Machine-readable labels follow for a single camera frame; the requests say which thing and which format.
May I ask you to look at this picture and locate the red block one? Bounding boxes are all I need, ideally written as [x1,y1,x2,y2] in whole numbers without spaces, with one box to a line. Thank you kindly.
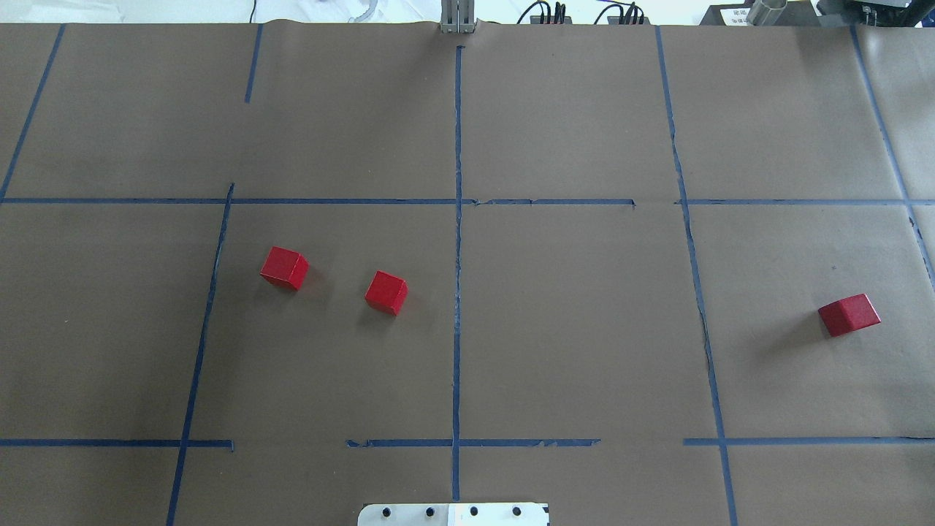
[365,270,408,316]
[259,246,310,291]

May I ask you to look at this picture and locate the red block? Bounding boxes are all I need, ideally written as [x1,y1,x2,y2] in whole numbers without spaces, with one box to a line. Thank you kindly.
[817,294,882,338]

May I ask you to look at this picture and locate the steel cup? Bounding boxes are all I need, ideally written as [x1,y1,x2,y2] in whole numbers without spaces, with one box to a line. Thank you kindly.
[746,0,788,26]

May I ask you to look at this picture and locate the aluminium frame post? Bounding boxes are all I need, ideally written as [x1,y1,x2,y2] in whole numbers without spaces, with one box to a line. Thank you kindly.
[440,0,477,34]

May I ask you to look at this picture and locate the white camera pillar with base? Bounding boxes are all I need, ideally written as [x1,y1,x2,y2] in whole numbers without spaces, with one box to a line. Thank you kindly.
[357,502,551,525]

